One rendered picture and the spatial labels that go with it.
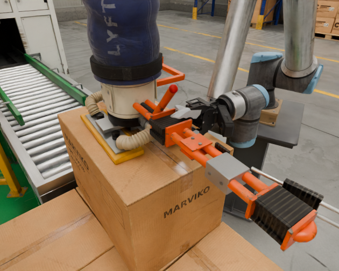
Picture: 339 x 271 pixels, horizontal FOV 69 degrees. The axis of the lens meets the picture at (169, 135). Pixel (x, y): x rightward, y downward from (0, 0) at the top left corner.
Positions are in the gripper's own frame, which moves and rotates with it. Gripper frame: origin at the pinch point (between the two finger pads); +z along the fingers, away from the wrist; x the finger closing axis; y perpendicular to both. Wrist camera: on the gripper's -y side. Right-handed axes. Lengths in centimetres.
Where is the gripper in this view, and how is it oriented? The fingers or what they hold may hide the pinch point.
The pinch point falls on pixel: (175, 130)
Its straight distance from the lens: 66.0
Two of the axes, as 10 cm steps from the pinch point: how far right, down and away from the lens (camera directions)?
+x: 0.0, -8.3, -5.5
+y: -5.6, -4.6, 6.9
